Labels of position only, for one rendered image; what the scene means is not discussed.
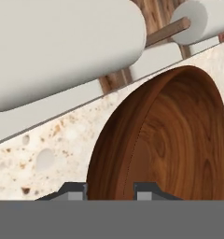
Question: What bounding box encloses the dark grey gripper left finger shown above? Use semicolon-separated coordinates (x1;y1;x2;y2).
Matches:
35;181;88;202

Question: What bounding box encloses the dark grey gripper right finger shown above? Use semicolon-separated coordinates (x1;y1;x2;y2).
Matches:
133;181;183;202

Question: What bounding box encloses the brown wooden bowl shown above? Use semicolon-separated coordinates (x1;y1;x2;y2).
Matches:
86;64;224;202

